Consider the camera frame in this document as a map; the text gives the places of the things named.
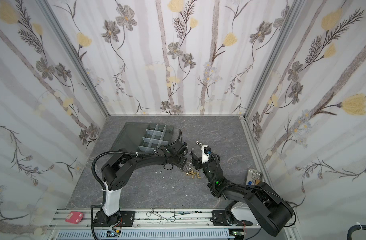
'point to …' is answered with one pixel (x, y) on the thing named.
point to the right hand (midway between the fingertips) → (198, 150)
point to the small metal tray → (253, 176)
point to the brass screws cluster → (194, 174)
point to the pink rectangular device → (75, 217)
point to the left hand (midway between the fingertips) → (185, 160)
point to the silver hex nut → (197, 142)
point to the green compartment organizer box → (143, 136)
